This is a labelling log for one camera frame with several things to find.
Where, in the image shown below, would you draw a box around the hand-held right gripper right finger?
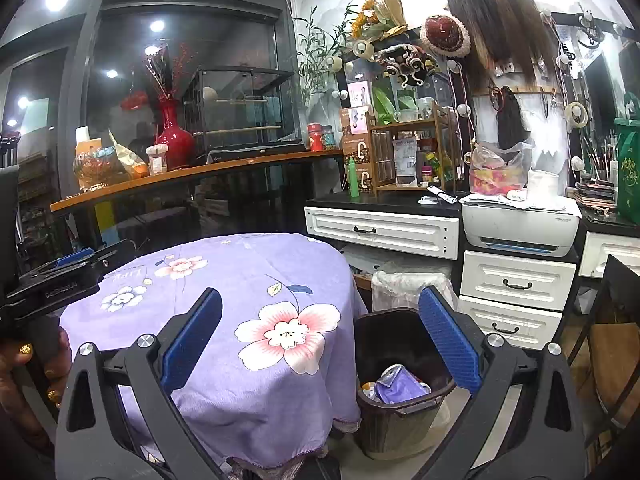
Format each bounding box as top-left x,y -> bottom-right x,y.
417,285 -> 588,480

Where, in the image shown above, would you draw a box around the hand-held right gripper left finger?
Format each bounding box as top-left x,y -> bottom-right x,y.
55,287 -> 224,480

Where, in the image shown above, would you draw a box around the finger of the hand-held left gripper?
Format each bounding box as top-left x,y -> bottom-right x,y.
52,254 -> 98,272
90,239 -> 137,277

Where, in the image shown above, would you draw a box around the purple packet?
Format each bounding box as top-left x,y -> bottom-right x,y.
375,375 -> 432,405

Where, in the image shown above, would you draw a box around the dark brown trash bin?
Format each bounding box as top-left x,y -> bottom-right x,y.
352,308 -> 458,461

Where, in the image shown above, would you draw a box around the person's left hand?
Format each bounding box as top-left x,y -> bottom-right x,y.
0,327 -> 73,441

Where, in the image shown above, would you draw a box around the white lined waste basket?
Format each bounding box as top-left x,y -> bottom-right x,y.
372,270 -> 458,313

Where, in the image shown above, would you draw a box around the purple floral tablecloth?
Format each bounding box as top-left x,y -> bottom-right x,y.
59,232 -> 370,471

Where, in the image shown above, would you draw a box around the white drawer unit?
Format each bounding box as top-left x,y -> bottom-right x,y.
457,250 -> 578,351

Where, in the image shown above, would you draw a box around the glass candy bowl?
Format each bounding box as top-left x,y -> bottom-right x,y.
72,147 -> 123,192

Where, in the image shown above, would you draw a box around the yellow snack bag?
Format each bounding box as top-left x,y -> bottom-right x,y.
108,129 -> 150,180

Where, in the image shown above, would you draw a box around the labelled plastic cup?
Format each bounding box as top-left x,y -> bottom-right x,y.
146,144 -> 169,175

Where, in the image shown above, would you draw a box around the wooden counter shelf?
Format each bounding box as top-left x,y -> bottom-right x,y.
50,149 -> 346,213

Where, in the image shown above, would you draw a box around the orange white carton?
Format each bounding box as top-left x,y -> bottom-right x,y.
75,127 -> 103,161

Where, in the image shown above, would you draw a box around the red vase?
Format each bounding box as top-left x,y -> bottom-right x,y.
154,97 -> 197,171

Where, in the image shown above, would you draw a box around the white printer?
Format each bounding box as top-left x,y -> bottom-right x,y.
460,192 -> 582,258

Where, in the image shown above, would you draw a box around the white cosmetic tube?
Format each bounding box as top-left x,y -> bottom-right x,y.
419,185 -> 461,206

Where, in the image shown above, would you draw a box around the black wooden chair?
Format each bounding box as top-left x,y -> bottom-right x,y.
565,255 -> 640,441

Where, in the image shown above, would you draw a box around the clear plastic bag of snacks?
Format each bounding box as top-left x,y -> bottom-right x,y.
469,141 -> 536,196

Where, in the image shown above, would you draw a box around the brown printed box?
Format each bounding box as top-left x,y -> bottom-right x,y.
342,130 -> 376,167
357,165 -> 378,196

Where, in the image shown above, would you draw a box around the dried red flower stems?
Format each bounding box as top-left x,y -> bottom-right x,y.
142,40 -> 193,101

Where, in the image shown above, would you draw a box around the glass display cage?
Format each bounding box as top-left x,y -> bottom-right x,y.
182,66 -> 306,153

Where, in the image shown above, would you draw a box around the stack of makeup palettes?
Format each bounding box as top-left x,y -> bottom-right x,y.
572,177 -> 618,211

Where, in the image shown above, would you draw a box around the wooden desktop rack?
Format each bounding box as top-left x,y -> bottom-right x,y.
370,102 -> 458,192

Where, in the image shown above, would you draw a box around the brown photo box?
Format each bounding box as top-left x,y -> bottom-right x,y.
341,105 -> 375,133

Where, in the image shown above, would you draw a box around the green shopping bag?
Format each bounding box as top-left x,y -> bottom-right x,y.
612,92 -> 640,226

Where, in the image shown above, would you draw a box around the green leaf decoration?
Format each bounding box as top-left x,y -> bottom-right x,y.
372,77 -> 418,126

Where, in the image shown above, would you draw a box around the vanity mirror with bulbs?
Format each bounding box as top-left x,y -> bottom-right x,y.
332,27 -> 476,196

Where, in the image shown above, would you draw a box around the tape roll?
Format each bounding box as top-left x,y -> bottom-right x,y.
565,101 -> 588,128

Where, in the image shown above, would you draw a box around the pink box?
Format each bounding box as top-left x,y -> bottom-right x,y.
347,81 -> 373,108

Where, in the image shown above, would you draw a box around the ornate headdress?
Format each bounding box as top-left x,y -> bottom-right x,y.
376,44 -> 441,88

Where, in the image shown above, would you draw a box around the green bamboo plant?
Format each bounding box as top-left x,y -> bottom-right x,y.
295,5 -> 358,106

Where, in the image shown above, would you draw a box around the round red fuzzy hat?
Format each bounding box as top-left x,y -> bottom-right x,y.
420,14 -> 472,58

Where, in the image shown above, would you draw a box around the hanging hair extensions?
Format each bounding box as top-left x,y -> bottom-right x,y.
442,0 -> 558,88

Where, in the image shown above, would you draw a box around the sunflower bouquet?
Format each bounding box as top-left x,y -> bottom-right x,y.
350,0 -> 408,41

